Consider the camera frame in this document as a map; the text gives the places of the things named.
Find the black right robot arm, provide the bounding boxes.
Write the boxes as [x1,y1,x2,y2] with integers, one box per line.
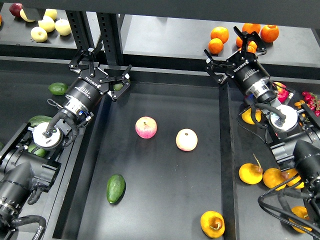
[206,27,320,239]

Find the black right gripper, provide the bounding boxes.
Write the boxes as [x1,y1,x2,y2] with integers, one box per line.
[204,26,270,97]

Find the dark red apple on shelf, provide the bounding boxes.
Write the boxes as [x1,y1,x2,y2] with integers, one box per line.
[9,3,23,18]

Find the green avocado middle cluster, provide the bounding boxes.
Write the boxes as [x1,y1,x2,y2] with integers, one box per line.
[28,144,47,157]

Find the pale yellow apple centre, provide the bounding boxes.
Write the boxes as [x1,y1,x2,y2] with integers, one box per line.
[38,15,55,33]

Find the black perforated shelf post right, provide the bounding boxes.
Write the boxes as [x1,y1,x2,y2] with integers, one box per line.
[96,12,124,66]

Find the orange top left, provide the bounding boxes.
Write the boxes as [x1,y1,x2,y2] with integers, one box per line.
[210,26,229,44]

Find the green avocado left tray top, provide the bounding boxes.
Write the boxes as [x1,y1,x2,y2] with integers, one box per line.
[48,82,69,96]

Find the small orange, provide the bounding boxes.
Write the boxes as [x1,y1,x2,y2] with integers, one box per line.
[247,41,258,53]
[235,36,243,48]

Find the yellow pear with long stem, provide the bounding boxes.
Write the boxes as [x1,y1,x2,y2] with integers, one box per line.
[238,153,263,185]

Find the orange lower left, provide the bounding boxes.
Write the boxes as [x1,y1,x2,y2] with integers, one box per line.
[208,38,224,54]

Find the small orange right centre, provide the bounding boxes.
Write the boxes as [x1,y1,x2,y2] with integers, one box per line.
[247,41,258,53]

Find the orange top right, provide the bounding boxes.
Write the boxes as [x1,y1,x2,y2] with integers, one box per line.
[260,24,280,43]

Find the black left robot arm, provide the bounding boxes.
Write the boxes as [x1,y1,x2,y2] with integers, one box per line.
[0,43,131,240]

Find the pink red apple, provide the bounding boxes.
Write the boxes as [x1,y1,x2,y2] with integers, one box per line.
[135,116,158,139]

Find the dark green avocado upper cluster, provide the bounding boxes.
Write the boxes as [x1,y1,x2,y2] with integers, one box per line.
[28,115,52,127]

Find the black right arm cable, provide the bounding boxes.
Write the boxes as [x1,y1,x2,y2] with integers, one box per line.
[257,174,320,240]

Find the pale yellow apple front left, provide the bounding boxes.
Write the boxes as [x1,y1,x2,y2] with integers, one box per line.
[30,26,48,43]

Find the pale yellow pink apple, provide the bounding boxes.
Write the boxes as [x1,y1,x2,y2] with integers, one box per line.
[175,128,198,152]

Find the pale yellow apple back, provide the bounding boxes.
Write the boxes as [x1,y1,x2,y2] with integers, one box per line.
[44,8,58,20]

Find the black perforated shelf post left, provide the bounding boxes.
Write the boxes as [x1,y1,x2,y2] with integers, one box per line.
[65,10,95,50]

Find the yellow pear tray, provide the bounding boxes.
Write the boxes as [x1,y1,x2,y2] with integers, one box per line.
[262,168,289,189]
[241,108,262,125]

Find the pale yellow apple half hidden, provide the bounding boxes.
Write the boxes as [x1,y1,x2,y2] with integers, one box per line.
[19,9,35,23]

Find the black perforated shelf post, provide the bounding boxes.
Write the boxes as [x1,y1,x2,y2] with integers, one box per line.
[65,10,95,50]
[96,12,124,66]

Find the yellow pear middle right tray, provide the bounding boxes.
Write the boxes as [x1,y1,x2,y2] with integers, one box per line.
[262,168,289,189]

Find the red and orange cherry tomatoes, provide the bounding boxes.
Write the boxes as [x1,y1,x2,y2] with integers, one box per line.
[294,91,320,117]

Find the yellow pear upper right tray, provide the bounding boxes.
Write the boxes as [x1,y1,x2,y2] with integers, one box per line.
[241,108,262,125]

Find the black centre tray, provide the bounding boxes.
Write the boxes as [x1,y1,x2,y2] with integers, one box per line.
[42,64,237,240]

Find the yellow pear behind arm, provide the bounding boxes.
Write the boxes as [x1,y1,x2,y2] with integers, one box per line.
[286,168,304,189]

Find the orange top centre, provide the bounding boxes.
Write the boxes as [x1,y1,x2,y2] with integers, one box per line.
[242,23,261,36]

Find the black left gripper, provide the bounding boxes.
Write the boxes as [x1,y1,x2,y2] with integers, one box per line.
[65,42,132,110]

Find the green avocado at tray corner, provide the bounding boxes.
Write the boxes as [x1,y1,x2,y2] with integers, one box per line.
[113,82,124,91]

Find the bright red apple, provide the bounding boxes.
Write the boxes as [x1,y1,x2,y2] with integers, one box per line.
[273,82,289,103]

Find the pale yellow apple right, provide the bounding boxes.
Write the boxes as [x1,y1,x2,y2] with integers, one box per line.
[55,18,72,36]

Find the black left tray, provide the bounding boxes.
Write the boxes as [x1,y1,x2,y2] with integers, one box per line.
[0,57,96,240]

